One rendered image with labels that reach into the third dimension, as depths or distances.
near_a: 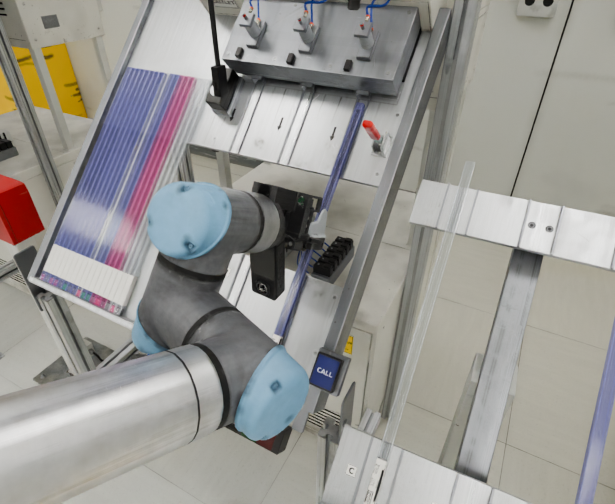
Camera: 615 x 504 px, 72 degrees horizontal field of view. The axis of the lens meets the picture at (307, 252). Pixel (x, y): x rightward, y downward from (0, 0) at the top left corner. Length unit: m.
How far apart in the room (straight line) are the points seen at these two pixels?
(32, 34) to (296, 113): 1.27
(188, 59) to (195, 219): 0.67
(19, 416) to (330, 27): 0.72
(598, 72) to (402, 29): 1.65
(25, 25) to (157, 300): 1.55
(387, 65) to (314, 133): 0.17
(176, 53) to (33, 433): 0.88
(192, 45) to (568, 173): 1.94
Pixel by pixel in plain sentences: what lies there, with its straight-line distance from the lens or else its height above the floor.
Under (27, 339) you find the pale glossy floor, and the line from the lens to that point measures 2.11.
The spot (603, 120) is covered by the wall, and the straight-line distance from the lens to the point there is 2.42.
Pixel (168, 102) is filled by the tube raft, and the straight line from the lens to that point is 0.99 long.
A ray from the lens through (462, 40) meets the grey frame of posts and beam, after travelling 0.89.
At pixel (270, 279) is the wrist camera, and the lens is 0.61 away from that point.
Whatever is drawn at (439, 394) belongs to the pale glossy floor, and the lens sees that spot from 1.68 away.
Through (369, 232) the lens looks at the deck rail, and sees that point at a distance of 0.70.
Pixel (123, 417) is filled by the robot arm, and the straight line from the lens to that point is 0.32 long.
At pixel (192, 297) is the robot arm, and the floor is 1.03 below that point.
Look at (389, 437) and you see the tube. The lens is 0.61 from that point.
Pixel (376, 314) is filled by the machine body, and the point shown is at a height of 0.62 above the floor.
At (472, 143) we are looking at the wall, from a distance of 2.48.
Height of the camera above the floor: 1.31
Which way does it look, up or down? 36 degrees down
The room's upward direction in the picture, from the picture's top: straight up
